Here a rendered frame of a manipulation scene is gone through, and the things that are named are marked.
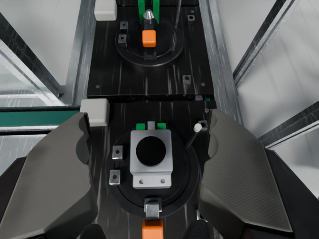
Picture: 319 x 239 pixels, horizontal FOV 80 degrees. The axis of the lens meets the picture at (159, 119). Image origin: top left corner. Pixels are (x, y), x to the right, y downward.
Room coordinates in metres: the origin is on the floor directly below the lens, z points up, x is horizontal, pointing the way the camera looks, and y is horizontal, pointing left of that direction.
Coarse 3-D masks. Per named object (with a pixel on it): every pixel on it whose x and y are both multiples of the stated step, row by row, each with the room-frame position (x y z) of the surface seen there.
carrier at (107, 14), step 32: (96, 0) 0.41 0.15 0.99; (96, 32) 0.33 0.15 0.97; (128, 32) 0.31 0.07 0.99; (160, 32) 0.32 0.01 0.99; (192, 32) 0.34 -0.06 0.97; (96, 64) 0.25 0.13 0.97; (128, 64) 0.24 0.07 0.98; (160, 64) 0.24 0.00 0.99; (192, 64) 0.26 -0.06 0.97; (96, 96) 0.17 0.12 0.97; (128, 96) 0.18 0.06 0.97; (160, 96) 0.18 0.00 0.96; (192, 96) 0.19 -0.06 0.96
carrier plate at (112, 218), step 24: (120, 120) 0.13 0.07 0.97; (144, 120) 0.13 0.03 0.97; (168, 120) 0.13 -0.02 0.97; (192, 120) 0.13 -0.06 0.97; (96, 144) 0.08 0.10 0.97; (192, 144) 0.09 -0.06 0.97; (96, 168) 0.04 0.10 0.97; (96, 192) 0.01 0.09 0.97; (120, 216) -0.02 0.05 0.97; (168, 216) -0.02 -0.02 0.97; (192, 216) -0.02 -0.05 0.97
